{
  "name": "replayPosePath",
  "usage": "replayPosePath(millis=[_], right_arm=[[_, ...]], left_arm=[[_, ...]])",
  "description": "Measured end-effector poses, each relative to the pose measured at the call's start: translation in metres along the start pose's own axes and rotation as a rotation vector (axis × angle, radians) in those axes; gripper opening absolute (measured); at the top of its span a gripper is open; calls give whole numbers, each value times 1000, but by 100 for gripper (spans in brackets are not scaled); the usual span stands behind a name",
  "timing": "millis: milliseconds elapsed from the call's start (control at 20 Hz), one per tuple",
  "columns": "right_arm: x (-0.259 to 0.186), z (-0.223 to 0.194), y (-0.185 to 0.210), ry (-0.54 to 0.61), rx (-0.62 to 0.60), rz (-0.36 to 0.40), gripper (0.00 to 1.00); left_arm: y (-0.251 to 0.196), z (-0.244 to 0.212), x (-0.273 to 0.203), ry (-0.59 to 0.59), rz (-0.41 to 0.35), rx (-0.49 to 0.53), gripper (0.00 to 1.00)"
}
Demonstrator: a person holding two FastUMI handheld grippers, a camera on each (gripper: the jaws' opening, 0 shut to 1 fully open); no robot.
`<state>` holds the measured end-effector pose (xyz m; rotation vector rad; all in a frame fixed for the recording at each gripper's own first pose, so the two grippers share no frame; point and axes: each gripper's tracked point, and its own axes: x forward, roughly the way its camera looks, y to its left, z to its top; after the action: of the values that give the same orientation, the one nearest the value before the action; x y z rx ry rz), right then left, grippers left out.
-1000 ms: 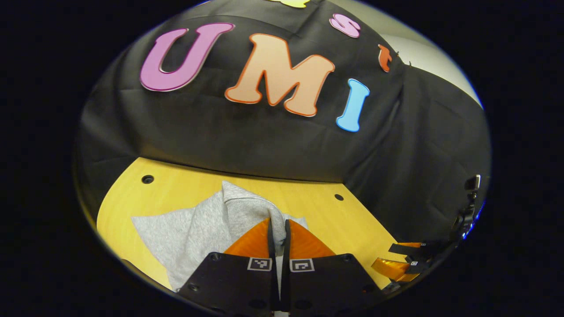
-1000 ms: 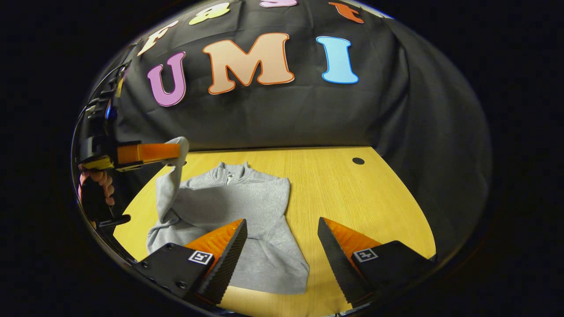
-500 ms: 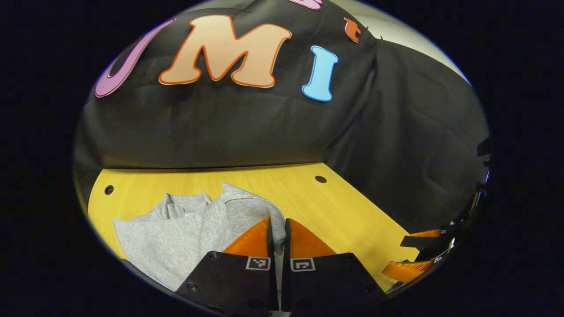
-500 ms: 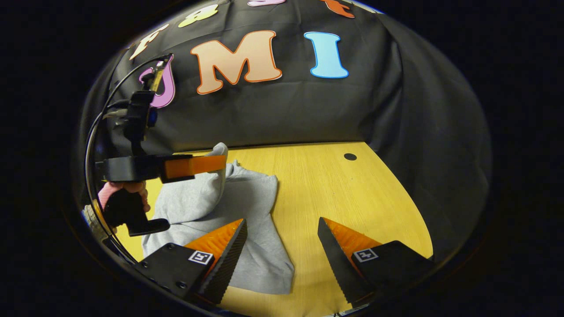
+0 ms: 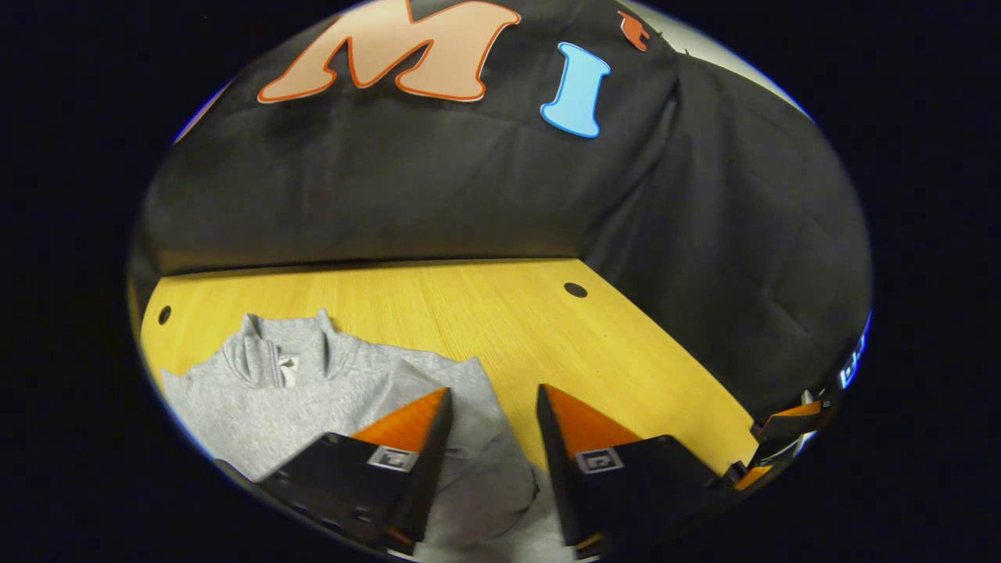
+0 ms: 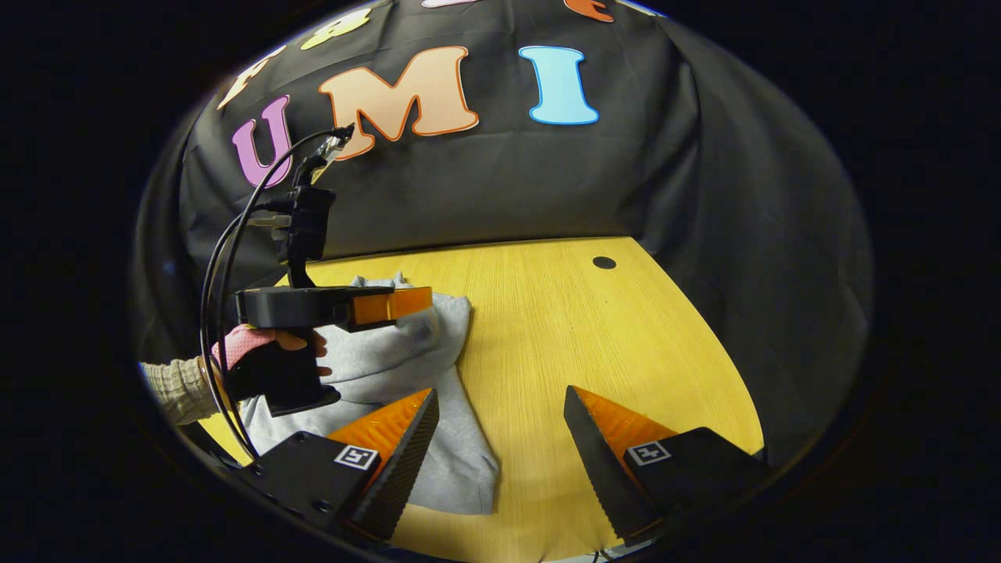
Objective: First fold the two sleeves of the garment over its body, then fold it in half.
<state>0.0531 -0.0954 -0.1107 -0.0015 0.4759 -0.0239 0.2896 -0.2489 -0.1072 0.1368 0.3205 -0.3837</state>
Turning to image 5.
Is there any black backdrop cloth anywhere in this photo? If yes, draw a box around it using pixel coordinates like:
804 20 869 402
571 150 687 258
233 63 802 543
129 0 874 425

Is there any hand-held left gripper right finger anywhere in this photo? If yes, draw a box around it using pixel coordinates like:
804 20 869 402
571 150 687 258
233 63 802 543
535 382 725 561

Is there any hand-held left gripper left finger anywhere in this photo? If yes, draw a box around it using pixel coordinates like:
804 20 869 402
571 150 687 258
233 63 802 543
258 386 455 556

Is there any grey sweatshirt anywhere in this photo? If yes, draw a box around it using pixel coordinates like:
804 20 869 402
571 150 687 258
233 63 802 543
160 308 576 563

